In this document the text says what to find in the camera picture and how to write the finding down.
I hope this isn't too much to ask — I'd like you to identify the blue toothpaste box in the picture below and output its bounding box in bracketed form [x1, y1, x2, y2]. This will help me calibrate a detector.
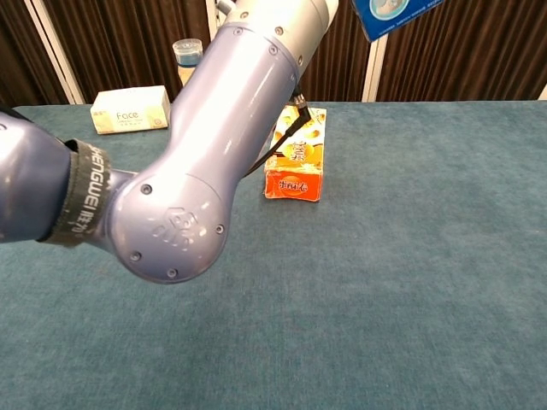
[352, 0, 445, 43]

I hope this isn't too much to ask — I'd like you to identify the yellow snack packet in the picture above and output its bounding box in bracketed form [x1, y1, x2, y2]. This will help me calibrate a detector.
[263, 105, 328, 202]

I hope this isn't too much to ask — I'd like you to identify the blue table cloth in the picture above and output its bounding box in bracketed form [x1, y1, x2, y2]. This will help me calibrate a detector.
[0, 100, 547, 410]

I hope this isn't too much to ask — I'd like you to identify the white facial tissue pack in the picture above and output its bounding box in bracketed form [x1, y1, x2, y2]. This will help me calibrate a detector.
[90, 85, 172, 136]

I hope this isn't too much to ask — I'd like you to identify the beige bottle with blue cap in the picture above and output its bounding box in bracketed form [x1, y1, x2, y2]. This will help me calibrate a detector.
[172, 38, 204, 86]

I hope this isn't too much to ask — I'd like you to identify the dark brown curtain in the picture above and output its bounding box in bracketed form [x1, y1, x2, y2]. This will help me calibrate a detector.
[0, 0, 547, 112]

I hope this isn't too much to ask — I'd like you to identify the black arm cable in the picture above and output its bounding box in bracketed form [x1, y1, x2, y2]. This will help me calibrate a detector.
[245, 91, 315, 176]

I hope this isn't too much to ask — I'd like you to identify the black velcro strap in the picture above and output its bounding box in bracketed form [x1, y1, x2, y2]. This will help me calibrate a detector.
[38, 138, 113, 249]

